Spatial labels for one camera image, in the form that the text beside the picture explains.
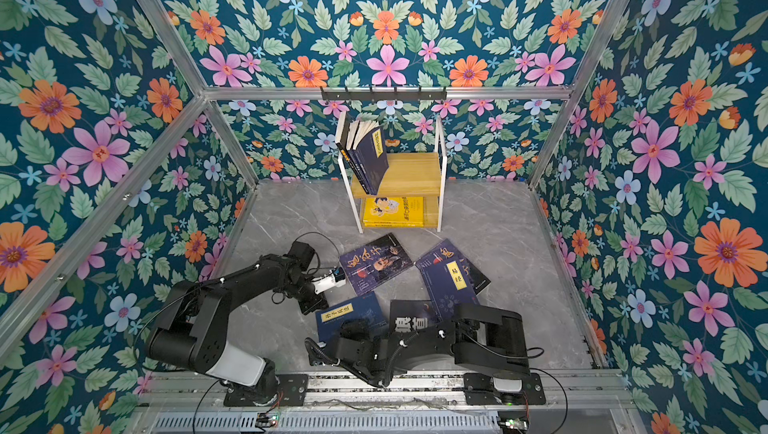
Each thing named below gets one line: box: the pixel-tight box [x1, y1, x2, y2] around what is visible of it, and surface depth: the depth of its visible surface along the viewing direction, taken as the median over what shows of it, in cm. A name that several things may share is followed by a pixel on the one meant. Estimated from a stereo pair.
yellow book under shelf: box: [363, 219, 425, 228], surface depth 103 cm
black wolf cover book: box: [390, 300, 440, 335], surface depth 86 cm
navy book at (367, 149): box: [346, 120, 389, 195], surface depth 83 cm
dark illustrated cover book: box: [339, 233, 413, 296], surface depth 97 cm
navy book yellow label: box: [346, 120, 377, 195], surface depth 82 cm
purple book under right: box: [448, 238, 491, 296], surface depth 93 cm
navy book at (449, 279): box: [415, 240, 479, 322], surface depth 92 cm
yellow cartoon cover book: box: [363, 196, 425, 228], surface depth 104 cm
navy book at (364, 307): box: [315, 291, 388, 342], surface depth 86 cm
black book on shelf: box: [335, 110, 356, 175], surface depth 78 cm
